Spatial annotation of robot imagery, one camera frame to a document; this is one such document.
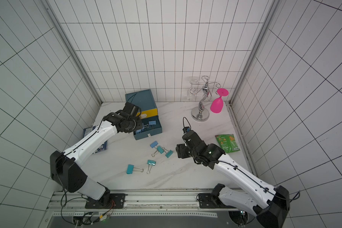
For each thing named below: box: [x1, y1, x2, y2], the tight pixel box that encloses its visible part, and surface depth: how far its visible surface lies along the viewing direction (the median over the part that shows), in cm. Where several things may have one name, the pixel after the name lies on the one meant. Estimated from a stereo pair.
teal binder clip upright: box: [162, 146, 174, 159], surface depth 92 cm
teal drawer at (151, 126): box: [133, 115, 163, 141], surface depth 91 cm
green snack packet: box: [214, 133, 241, 154], surface depth 96 cm
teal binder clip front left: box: [126, 164, 144, 175], surface depth 85 cm
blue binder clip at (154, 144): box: [150, 140, 159, 149], surface depth 97 cm
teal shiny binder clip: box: [146, 159, 157, 174], surface depth 87 cm
